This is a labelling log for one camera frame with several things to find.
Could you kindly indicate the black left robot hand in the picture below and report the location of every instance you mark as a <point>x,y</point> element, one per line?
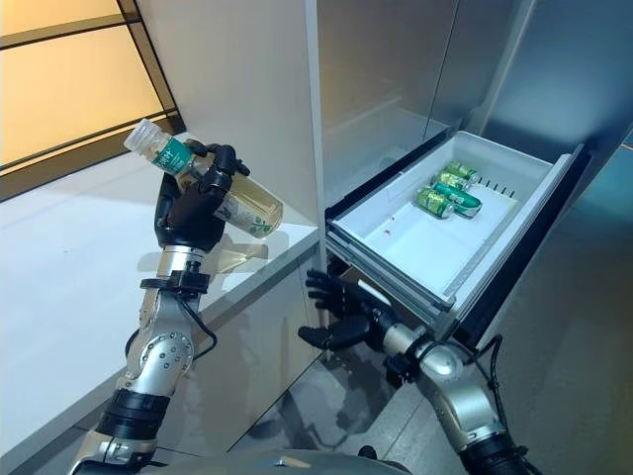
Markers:
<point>193,218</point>

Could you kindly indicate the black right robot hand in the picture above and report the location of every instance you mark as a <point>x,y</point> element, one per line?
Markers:
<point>346,326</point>

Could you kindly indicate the yellow tea bottle green label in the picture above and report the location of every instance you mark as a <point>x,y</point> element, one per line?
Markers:
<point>247,203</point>

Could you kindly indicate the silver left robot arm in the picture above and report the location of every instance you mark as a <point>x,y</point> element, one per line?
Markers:
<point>158,346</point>

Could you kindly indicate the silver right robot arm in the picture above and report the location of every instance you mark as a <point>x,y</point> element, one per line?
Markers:
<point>455,386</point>

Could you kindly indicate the white fridge drawer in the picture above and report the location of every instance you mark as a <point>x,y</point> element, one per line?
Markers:
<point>425,247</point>

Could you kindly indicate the stainless steel fridge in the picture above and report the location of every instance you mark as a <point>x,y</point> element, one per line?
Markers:
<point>395,74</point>

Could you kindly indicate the white counter cabinet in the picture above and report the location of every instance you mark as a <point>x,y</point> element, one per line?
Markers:
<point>74,277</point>

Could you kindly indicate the tall white cabinet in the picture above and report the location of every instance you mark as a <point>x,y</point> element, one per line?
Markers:
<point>232,74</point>

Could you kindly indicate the teal green drink can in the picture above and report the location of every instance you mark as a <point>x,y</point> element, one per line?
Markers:
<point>465,202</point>

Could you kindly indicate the dark framed backlit window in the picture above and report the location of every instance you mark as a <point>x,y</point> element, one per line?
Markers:
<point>64,89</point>

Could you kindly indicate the grey robot torso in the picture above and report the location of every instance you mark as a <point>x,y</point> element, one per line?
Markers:
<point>222,465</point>

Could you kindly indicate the black post on torso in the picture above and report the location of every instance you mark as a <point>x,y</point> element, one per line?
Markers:
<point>366,451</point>

